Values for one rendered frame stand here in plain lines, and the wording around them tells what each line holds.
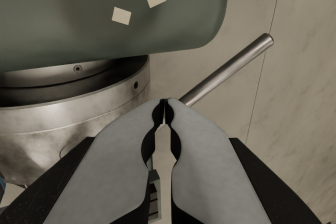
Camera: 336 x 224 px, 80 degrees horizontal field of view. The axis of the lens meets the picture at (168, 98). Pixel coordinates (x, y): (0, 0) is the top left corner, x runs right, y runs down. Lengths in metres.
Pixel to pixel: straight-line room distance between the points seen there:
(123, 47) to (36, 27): 0.08
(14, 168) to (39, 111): 0.10
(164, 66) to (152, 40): 1.44
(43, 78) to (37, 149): 0.09
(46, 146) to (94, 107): 0.07
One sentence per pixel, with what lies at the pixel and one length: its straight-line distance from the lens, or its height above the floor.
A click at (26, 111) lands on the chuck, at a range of 0.27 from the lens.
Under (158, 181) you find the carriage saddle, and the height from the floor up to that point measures 0.92.
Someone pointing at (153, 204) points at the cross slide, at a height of 0.97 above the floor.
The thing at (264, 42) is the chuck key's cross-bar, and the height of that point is 1.34.
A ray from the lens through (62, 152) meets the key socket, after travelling 0.30.
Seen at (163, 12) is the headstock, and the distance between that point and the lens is 0.22.
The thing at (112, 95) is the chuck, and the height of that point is 1.22.
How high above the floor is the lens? 1.46
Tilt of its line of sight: 54 degrees down
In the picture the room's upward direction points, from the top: 141 degrees clockwise
